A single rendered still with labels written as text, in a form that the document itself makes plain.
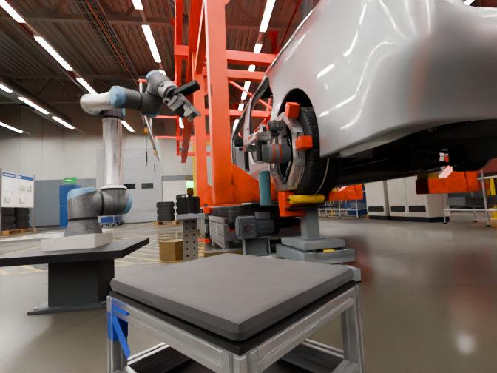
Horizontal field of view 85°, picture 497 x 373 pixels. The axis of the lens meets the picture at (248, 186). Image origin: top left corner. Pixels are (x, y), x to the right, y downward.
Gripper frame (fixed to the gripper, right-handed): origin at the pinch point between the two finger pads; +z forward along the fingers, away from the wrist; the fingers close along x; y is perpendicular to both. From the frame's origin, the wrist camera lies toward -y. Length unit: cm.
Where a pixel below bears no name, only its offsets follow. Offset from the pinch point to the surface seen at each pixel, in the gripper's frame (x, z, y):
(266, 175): -92, 4, -5
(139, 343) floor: 1, 54, 76
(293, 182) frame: -84, 26, -13
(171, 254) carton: -142, -32, 113
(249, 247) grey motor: -125, 24, 47
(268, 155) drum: -77, 1, -15
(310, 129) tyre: -64, 16, -43
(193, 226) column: -75, -2, 57
